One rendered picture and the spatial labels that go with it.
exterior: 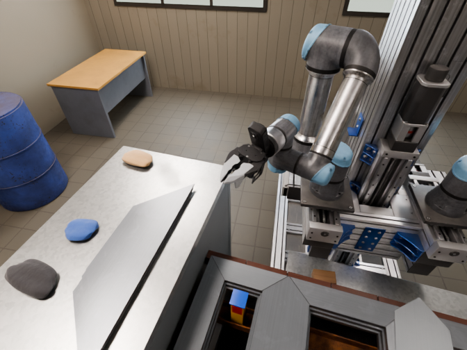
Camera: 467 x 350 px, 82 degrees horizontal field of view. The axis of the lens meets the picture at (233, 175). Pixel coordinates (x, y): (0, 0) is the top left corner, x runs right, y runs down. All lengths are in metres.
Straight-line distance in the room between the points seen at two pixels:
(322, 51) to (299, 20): 3.05
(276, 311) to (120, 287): 0.55
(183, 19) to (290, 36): 1.47
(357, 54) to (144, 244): 0.93
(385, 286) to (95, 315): 1.21
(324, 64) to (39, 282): 1.15
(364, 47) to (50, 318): 1.22
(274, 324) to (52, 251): 0.84
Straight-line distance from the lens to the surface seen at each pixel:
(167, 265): 1.00
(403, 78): 1.19
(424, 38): 1.16
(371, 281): 1.50
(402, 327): 1.24
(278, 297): 1.13
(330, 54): 0.96
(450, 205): 1.38
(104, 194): 1.30
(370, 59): 0.93
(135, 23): 4.58
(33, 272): 1.13
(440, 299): 1.62
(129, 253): 1.03
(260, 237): 2.31
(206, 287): 1.14
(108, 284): 1.00
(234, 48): 4.17
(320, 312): 1.17
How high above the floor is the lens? 1.90
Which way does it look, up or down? 43 degrees down
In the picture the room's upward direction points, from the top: straight up
